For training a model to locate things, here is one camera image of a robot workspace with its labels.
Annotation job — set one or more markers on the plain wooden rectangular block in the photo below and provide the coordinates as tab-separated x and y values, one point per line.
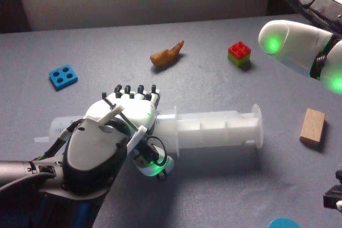
312	126

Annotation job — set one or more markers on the black wrist camera white bracket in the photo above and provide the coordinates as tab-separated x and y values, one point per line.
334	196

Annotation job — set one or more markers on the blue square four-hole block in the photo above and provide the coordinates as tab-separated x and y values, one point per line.
63	78

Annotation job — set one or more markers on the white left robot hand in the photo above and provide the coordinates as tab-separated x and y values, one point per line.
136	110

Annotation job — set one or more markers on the large translucent plastic syringe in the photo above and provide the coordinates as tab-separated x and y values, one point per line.
213	132

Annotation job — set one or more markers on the grey table cloth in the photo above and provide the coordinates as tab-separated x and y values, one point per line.
187	198

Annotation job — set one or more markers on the blue round disc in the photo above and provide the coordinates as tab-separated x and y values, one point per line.
283	224

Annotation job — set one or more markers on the brown toy food piece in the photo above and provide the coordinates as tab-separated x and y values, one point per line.
164	55

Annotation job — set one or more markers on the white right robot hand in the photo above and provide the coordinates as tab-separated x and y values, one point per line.
291	43

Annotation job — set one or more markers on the red and green toy brick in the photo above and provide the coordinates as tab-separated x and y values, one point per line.
239	53

